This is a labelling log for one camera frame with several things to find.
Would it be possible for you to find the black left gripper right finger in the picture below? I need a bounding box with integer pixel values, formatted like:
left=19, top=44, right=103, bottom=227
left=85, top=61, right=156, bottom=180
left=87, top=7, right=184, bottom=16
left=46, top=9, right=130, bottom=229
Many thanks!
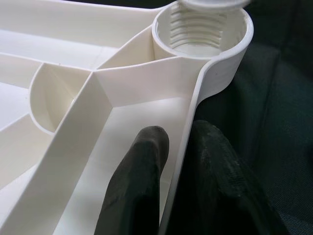
left=168, top=119, right=288, bottom=235

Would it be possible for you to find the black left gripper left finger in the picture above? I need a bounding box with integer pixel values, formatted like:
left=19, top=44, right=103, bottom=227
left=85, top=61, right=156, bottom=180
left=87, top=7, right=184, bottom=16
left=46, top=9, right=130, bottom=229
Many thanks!
left=94, top=125, right=170, bottom=235

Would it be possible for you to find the white plastic table top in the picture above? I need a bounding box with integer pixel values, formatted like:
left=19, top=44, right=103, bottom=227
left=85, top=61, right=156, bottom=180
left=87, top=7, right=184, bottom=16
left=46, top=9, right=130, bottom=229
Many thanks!
left=0, top=0, right=254, bottom=235

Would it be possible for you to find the white plastic table leg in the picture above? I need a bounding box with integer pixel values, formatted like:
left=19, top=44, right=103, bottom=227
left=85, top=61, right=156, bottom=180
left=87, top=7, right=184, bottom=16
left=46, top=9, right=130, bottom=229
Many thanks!
left=179, top=0, right=250, bottom=11

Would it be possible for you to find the black cloth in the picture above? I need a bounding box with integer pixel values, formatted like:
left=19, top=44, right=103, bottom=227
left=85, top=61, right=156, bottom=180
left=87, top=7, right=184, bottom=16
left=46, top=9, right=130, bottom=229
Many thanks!
left=168, top=0, right=313, bottom=235

